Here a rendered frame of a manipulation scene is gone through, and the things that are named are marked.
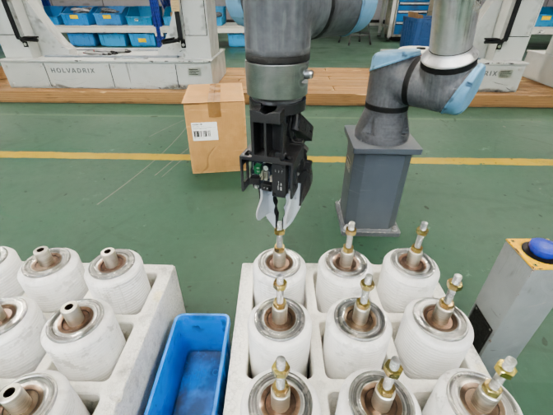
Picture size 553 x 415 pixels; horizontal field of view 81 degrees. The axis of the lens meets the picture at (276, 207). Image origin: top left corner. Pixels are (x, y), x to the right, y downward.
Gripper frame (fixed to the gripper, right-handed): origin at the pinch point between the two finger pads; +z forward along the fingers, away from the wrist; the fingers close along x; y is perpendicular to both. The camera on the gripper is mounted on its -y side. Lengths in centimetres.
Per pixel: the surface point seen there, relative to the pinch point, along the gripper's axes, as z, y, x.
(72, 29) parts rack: 13, -358, -401
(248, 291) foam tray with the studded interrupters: 16.4, 2.6, -5.5
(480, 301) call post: 17.1, -8.1, 36.2
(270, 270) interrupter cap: 8.9, 3.3, -0.9
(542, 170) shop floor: 35, -114, 86
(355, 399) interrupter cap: 9.0, 20.5, 15.2
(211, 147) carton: 23, -70, -50
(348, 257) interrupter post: 6.9, -1.6, 11.6
